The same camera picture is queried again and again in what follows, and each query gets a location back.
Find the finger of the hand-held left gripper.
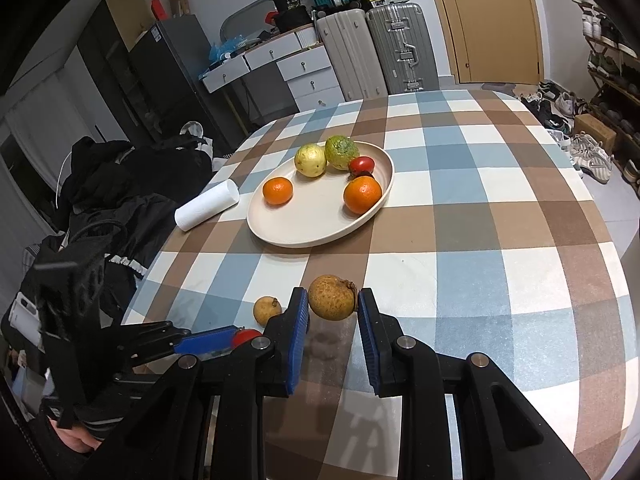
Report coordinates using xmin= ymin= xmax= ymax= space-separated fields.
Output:
xmin=115 ymin=354 xmax=183 ymax=386
xmin=107 ymin=320 xmax=241 ymax=361

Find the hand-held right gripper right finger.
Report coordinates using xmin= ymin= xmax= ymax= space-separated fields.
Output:
xmin=357 ymin=287 xmax=593 ymax=480

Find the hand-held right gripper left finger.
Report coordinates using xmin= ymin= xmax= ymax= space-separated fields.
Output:
xmin=97 ymin=287 xmax=312 ymax=480

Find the brown longan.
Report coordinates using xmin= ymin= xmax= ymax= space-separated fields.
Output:
xmin=307 ymin=274 xmax=359 ymax=320
xmin=253 ymin=296 xmax=283 ymax=327

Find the cream round plate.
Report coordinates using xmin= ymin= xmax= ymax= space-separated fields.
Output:
xmin=247 ymin=141 xmax=395 ymax=248

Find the orange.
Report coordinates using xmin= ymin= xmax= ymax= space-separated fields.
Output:
xmin=262 ymin=177 xmax=294 ymax=206
xmin=343 ymin=176 xmax=383 ymax=215

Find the yellow-green guava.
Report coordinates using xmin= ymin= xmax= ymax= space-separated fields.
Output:
xmin=294 ymin=144 xmax=328 ymax=179

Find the green guava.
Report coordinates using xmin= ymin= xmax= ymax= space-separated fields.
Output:
xmin=325 ymin=135 xmax=360 ymax=171

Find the person's left hand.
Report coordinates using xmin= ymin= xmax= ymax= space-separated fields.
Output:
xmin=50 ymin=422 xmax=103 ymax=457

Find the white paper roll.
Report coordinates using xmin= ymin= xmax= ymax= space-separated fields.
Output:
xmin=174 ymin=178 xmax=241 ymax=232

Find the checked tablecloth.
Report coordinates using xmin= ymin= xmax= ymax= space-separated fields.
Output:
xmin=122 ymin=87 xmax=631 ymax=480

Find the black cabinet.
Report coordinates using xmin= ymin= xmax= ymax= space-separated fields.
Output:
xmin=77 ymin=0 xmax=171 ymax=143

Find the grey refrigerator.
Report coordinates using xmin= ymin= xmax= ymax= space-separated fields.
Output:
xmin=127 ymin=14 xmax=246 ymax=146

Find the white desk with drawers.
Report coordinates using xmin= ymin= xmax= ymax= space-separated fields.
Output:
xmin=200 ymin=27 xmax=346 ymax=131

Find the blue plastic bag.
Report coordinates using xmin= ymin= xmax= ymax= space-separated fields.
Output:
xmin=207 ymin=35 xmax=251 ymax=64

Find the white suitcase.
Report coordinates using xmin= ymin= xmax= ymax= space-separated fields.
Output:
xmin=315 ymin=8 xmax=388 ymax=103

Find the pair of white sneakers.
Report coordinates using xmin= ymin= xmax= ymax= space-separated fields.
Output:
xmin=547 ymin=130 xmax=614 ymax=184

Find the large cardboard box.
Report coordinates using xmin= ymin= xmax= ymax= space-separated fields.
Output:
xmin=104 ymin=0 xmax=152 ymax=52

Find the silver suitcase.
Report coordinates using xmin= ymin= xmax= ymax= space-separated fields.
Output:
xmin=366 ymin=2 xmax=441 ymax=95

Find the scattered sneakers group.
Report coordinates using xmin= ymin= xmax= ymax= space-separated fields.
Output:
xmin=520 ymin=80 xmax=590 ymax=133

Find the small cardboard box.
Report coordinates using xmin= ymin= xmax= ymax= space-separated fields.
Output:
xmin=572 ymin=114 xmax=618 ymax=149

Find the grey round board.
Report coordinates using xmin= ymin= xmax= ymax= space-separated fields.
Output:
xmin=220 ymin=0 xmax=301 ymax=47

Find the black bag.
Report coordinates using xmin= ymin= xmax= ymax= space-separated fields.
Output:
xmin=274 ymin=7 xmax=316 ymax=32

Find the wooden door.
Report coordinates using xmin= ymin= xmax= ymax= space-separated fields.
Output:
xmin=420 ymin=0 xmax=546 ymax=85

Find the wooden shoe rack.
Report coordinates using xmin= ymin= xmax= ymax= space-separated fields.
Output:
xmin=585 ymin=35 xmax=640 ymax=163

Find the shoe rack with shoes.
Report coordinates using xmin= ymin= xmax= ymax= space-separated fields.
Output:
xmin=570 ymin=0 xmax=640 ymax=183

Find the wooden-handled broom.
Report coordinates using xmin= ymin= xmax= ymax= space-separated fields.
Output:
xmin=226 ymin=84 xmax=252 ymax=137

